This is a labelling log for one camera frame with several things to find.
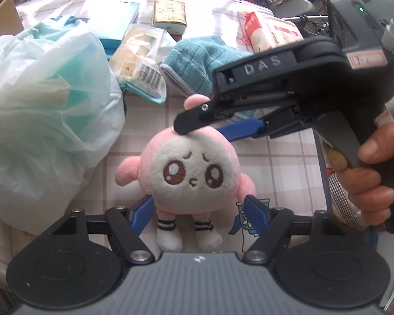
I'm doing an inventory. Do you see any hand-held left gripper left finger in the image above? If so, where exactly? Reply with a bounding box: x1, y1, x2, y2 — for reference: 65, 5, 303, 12
51, 194, 156, 266

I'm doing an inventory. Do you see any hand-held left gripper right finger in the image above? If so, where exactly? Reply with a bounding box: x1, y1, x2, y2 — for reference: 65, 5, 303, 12
243, 195, 346, 265

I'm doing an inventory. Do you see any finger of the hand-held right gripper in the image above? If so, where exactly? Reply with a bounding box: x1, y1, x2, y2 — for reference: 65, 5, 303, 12
174, 100, 218, 136
213, 118, 270, 142

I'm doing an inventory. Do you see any pink round plush toy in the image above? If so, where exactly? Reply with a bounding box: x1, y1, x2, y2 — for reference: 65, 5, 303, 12
115, 93, 257, 252

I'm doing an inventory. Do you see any light blue bandage box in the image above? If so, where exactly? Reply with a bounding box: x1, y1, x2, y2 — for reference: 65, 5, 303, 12
80, 0, 141, 60

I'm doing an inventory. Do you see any person's right hand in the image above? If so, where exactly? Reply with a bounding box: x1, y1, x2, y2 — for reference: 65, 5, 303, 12
328, 121, 394, 228

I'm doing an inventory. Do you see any checked printed tablecloth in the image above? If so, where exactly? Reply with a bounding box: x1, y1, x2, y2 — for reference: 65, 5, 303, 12
0, 0, 335, 289

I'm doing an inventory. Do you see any blue towel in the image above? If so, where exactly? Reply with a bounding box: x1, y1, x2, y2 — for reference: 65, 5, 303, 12
160, 34, 261, 119

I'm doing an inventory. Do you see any red white carton box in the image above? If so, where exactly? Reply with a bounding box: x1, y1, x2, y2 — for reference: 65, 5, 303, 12
238, 10, 304, 55

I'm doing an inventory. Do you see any wheelchair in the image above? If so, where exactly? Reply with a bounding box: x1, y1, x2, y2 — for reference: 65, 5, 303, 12
276, 0, 336, 36

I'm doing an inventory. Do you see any clear mask package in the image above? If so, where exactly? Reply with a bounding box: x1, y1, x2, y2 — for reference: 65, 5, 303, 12
110, 23, 177, 104

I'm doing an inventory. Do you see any gold tea box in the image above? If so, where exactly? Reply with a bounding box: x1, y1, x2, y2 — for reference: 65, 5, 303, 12
151, 0, 188, 35

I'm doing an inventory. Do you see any translucent white plastic bag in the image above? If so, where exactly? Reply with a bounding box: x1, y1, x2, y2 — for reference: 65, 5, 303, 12
0, 16, 127, 237

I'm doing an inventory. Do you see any brown cardboard box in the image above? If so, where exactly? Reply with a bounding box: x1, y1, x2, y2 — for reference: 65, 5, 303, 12
0, 0, 25, 45

